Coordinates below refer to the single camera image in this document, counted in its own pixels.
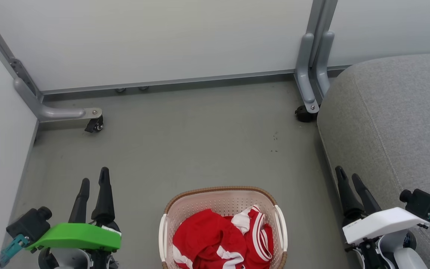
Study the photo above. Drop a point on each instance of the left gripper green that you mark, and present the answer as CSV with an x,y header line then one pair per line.
x,y
76,236

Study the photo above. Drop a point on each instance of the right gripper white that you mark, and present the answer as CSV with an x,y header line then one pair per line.
x,y
381,224

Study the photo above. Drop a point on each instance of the red and white jersey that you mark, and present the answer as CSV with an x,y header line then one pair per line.
x,y
207,239

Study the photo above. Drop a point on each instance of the grey fabric sofa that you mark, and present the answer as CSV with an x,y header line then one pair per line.
x,y
398,130

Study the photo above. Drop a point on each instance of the black caster wheel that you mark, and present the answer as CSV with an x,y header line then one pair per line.
x,y
304,114
95,124

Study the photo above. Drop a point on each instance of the long grey partition foot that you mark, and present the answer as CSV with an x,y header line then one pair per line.
x,y
54,112

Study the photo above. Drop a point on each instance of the beige perforated laundry basket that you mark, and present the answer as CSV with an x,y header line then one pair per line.
x,y
220,200

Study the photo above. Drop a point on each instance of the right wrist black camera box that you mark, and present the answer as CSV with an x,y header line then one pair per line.
x,y
422,203

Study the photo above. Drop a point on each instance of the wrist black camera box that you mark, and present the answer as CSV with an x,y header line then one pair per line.
x,y
422,203
30,224

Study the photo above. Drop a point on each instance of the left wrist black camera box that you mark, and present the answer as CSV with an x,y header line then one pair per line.
x,y
30,224

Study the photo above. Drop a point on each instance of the grey double partition post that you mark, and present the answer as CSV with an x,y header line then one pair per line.
x,y
312,67

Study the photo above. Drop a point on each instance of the grey partition bottom rail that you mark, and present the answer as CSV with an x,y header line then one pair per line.
x,y
170,82

